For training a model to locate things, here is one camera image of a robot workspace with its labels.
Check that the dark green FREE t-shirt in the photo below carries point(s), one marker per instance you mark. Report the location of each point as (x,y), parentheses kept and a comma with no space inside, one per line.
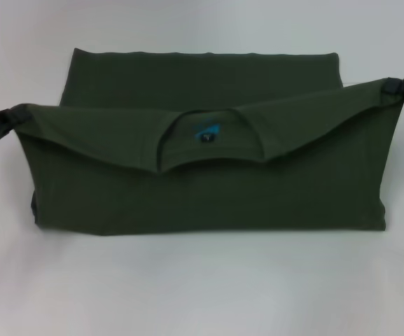
(205,182)

